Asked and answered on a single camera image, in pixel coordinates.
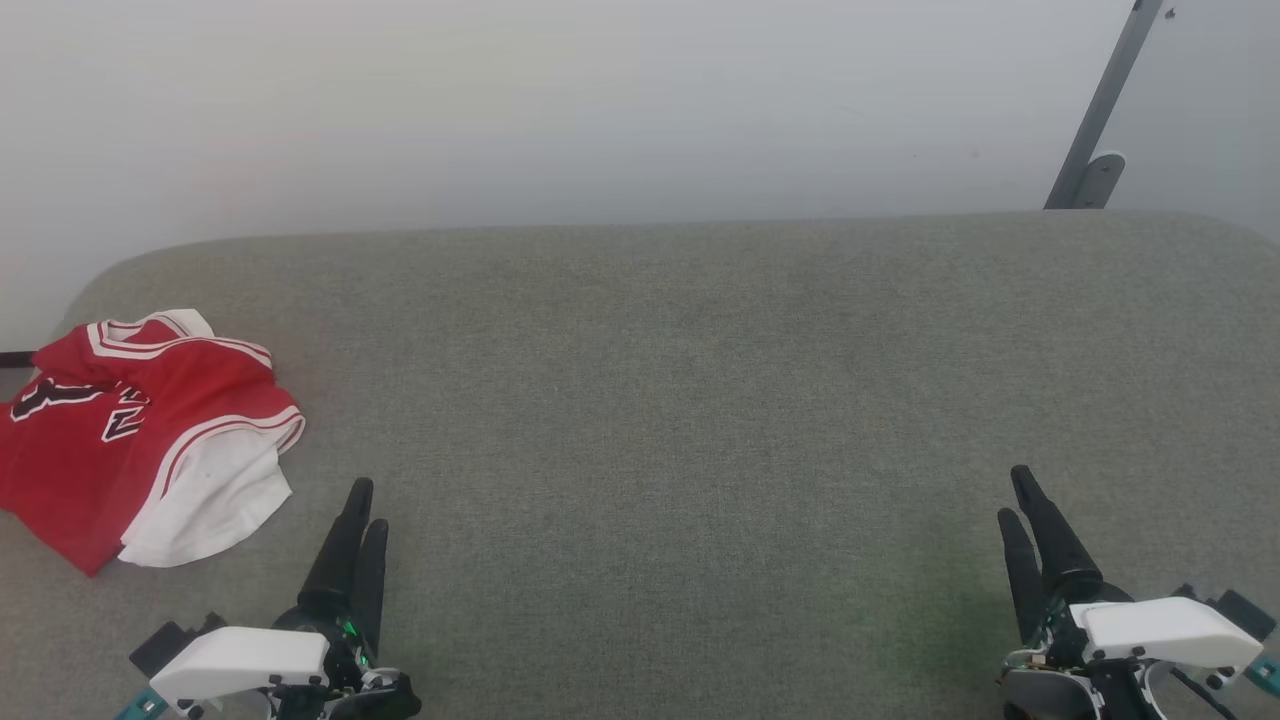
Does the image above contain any red and white basketball jersey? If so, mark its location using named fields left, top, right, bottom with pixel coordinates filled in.
left=0, top=308, right=307, bottom=578

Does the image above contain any grey metal pole bracket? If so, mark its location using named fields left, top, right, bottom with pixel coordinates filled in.
left=1075, top=150, right=1127, bottom=210

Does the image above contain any grey metal pole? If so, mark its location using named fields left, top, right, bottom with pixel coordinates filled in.
left=1043, top=0, right=1166, bottom=211

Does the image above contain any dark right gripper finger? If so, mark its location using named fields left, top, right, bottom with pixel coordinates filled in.
left=1010, top=464, right=1107, bottom=607
left=996, top=507, right=1051, bottom=647

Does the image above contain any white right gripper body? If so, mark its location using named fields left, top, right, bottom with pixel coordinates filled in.
left=998, top=590, right=1265, bottom=720

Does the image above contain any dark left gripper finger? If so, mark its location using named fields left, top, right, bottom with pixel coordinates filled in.
left=347, top=518, right=390, bottom=657
left=298, top=477, right=375, bottom=621

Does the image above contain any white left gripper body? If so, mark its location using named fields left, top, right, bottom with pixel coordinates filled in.
left=148, top=605, right=423, bottom=720

